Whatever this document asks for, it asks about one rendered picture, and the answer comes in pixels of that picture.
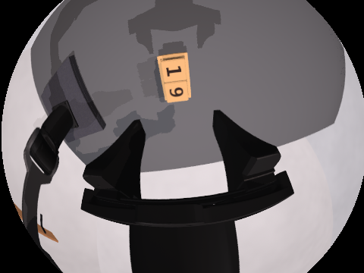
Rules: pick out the tan cube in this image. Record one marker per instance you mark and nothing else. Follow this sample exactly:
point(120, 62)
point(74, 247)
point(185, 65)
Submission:
point(174, 69)
point(176, 91)

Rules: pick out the tan rectangular tray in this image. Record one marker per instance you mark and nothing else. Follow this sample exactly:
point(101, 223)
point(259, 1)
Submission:
point(184, 54)

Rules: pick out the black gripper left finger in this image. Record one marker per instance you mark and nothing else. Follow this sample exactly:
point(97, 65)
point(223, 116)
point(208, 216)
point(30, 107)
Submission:
point(116, 172)

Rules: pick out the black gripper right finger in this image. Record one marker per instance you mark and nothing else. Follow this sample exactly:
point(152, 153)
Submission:
point(248, 161)

